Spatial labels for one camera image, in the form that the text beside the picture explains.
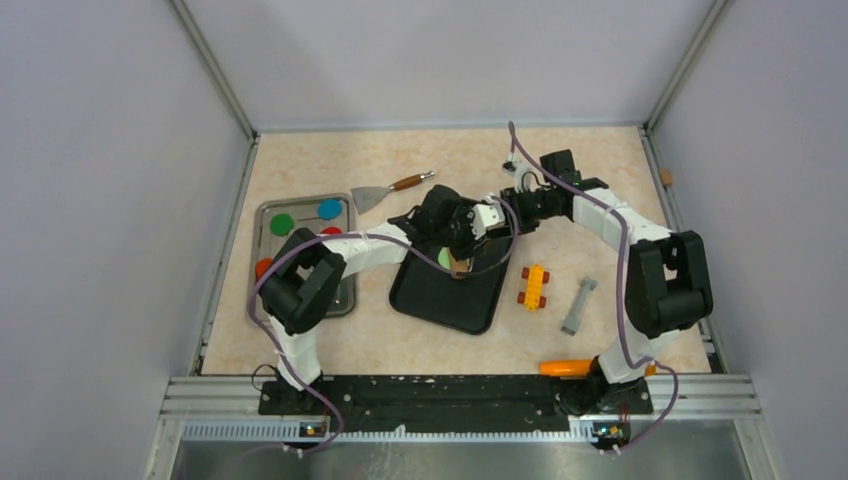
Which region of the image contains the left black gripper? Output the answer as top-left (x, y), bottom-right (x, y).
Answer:
top-left (431, 205), bottom-right (488, 261)

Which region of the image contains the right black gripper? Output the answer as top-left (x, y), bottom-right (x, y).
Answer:
top-left (488, 187), bottom-right (560, 242)

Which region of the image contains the wooden dough roller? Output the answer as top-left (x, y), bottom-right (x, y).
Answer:
top-left (448, 253), bottom-right (472, 280)

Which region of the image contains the black baking tray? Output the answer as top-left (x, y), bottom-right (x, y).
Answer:
top-left (389, 237), bottom-right (511, 335)

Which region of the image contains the green dough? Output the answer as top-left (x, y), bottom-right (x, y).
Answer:
top-left (437, 247), bottom-right (454, 271)

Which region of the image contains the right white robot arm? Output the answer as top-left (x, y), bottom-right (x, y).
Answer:
top-left (501, 148), bottom-right (714, 412)

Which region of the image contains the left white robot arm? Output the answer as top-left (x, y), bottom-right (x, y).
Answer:
top-left (249, 185), bottom-right (512, 414)

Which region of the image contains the red dough disc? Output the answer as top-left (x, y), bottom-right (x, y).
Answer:
top-left (320, 226), bottom-right (344, 236)

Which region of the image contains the green dough disc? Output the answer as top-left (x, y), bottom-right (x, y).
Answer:
top-left (269, 213), bottom-right (295, 237)

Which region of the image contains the orange dough disc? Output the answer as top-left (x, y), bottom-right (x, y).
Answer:
top-left (254, 257), bottom-right (273, 282)

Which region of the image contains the yellow toy brick car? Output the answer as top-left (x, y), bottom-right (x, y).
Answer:
top-left (517, 264), bottom-right (550, 312)

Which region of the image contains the grey plastic bolt toy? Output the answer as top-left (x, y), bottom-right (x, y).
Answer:
top-left (560, 276), bottom-right (597, 336)

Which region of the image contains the silver metal tray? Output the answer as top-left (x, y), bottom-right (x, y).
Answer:
top-left (248, 193), bottom-right (357, 326)

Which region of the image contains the small wooden cork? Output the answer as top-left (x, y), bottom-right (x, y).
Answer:
top-left (658, 168), bottom-right (673, 188)

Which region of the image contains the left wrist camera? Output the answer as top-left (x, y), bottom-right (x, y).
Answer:
top-left (470, 202), bottom-right (506, 239)

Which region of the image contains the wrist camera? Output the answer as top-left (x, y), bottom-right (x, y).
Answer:
top-left (501, 152), bottom-right (528, 181)
top-left (470, 202), bottom-right (506, 239)

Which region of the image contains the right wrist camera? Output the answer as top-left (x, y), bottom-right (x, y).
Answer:
top-left (501, 152), bottom-right (528, 181)

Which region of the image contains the metal scraper wooden handle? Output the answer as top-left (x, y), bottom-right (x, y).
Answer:
top-left (351, 171), bottom-right (435, 214)

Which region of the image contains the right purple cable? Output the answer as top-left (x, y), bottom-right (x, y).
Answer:
top-left (506, 121), bottom-right (680, 455)

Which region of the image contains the purple cable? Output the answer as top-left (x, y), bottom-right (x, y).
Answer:
top-left (246, 195), bottom-right (521, 458)
top-left (506, 121), bottom-right (680, 455)

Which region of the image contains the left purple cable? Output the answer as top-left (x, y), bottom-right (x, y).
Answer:
top-left (246, 195), bottom-right (521, 458)

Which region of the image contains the orange handled tool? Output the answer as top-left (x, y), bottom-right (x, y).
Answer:
top-left (538, 359), bottom-right (593, 378)

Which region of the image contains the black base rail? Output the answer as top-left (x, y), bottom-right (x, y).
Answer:
top-left (258, 375), bottom-right (654, 434)

